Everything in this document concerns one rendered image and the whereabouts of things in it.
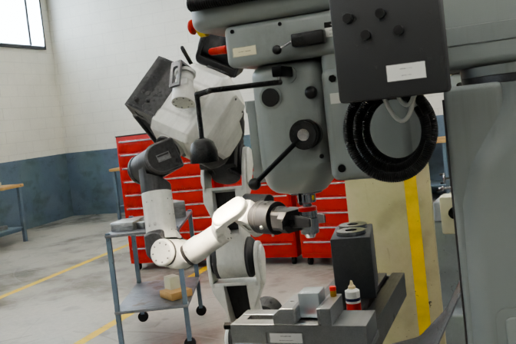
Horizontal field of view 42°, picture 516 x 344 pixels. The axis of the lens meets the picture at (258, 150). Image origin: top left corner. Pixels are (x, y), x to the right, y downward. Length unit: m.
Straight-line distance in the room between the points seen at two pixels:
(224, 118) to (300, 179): 0.53
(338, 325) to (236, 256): 0.79
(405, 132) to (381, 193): 1.92
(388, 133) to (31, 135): 11.29
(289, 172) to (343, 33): 0.46
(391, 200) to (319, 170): 1.84
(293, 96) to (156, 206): 0.60
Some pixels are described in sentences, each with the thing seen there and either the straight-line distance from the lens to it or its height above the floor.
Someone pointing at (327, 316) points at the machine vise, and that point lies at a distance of 1.65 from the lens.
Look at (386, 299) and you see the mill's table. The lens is 2.06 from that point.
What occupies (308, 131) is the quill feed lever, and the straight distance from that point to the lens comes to 1.54.
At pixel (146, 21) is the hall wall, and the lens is 12.30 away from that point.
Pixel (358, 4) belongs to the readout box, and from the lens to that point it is 1.28.
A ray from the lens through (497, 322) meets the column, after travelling 1.49.
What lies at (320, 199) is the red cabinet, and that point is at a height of 0.65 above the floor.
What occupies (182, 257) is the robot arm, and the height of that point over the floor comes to 1.14.
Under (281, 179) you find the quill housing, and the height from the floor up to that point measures 1.35.
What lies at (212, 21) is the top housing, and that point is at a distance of 1.63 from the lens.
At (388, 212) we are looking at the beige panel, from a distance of 3.43.
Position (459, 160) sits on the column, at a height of 1.37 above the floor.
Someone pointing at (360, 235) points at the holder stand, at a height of 1.12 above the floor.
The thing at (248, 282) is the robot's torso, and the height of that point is 0.93.
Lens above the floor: 1.51
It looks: 3 degrees down
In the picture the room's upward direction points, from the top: 6 degrees counter-clockwise
